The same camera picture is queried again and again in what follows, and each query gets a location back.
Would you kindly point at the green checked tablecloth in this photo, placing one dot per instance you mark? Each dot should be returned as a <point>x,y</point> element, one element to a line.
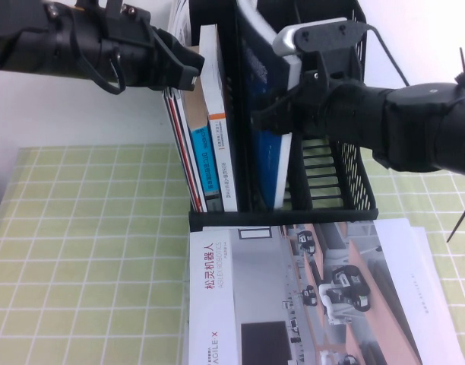
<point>84,235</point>

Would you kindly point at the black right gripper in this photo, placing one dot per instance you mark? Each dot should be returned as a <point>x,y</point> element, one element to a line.
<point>331,72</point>

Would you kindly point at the blue spine book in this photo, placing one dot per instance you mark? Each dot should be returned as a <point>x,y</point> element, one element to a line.
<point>204,163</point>

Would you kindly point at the AgileX robotics brochure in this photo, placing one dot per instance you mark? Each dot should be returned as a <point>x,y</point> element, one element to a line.
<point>263,289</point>

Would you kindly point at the white paper sheet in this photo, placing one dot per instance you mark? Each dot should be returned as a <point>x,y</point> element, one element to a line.
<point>426,251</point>

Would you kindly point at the white booklet with small text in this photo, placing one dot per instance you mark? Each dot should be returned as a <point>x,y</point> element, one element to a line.
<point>399,266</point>

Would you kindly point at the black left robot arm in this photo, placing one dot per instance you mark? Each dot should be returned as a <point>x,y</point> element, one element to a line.
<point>35,42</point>

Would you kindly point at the curled white magazine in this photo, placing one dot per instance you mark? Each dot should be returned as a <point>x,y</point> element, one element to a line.
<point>179,19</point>

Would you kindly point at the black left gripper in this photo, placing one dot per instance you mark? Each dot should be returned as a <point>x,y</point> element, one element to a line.
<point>133,53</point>

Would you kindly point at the black zip tie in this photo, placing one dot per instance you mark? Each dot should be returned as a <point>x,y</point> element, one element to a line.
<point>462,218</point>
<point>464,64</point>

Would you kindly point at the thin red striped magazine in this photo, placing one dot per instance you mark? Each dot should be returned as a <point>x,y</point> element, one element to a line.
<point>185,152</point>

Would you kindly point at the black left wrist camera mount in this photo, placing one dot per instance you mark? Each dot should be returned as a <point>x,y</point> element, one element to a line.
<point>114,11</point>

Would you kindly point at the black plastic book holder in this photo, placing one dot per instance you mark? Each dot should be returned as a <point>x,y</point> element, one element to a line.
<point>320,213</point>

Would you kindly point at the HEEC show catalogue book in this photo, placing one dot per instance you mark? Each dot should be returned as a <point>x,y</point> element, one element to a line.
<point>270,159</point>

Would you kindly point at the white book with orange band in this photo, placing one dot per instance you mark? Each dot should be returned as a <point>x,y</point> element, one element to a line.
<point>222,152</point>

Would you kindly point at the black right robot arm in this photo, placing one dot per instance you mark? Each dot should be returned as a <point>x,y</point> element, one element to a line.
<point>407,125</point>

